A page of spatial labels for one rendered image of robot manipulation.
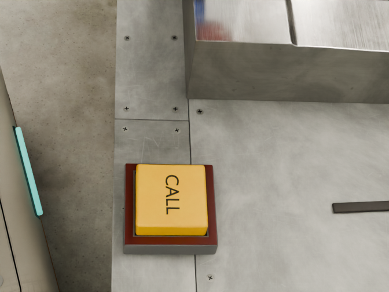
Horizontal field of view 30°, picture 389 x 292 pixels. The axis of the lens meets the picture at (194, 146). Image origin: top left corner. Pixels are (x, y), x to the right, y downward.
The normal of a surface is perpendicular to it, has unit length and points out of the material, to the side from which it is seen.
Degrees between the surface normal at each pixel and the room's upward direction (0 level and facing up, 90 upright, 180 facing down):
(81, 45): 0
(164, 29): 0
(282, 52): 90
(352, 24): 3
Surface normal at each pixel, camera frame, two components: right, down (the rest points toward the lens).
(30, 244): 0.53, -0.57
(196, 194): 0.11, -0.52
